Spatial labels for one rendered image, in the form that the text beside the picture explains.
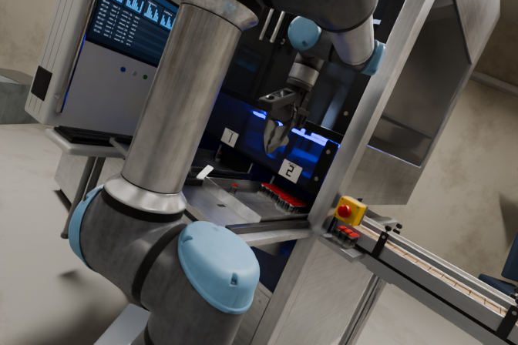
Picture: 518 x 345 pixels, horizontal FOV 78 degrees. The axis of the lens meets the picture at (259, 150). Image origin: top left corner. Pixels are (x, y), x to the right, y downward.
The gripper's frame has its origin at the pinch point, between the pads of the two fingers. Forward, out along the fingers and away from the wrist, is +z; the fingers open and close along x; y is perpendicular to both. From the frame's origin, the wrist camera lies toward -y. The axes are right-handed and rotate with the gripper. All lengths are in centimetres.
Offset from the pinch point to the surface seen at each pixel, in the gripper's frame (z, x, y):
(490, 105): -107, 3, 367
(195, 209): 21.8, 5.1, -12.4
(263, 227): 20.1, -8.1, 1.2
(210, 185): 19.5, 16.1, 1.4
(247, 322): 65, -2, 28
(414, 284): 22, -42, 38
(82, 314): 110, 65, 6
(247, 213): 19.7, -1.3, 1.5
